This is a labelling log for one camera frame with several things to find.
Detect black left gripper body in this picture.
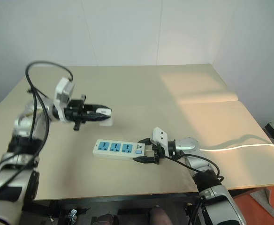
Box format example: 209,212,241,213
64,94,88,131

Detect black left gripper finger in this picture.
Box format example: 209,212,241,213
81,112,112,122
84,103,113,113

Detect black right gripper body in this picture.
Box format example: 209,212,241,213
151,142,166,165

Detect white charger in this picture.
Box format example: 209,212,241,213
96,107,114,128

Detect white power strip blue sockets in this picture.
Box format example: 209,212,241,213
92,138,154,163

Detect dark rounded brown shape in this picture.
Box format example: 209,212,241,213
96,213,119,225
148,205,173,225

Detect small metal clamp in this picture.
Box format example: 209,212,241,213
68,209,78,222

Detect grey cloth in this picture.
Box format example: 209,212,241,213
251,187,274,213

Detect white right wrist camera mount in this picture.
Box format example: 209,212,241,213
150,127,170,157

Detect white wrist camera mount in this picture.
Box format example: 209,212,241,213
53,77,76,122
150,127,170,157

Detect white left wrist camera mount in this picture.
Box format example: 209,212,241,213
53,77,76,122

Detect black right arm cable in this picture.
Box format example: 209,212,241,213
162,153,225,225

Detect white power strip cable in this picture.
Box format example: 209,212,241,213
198,143,274,152

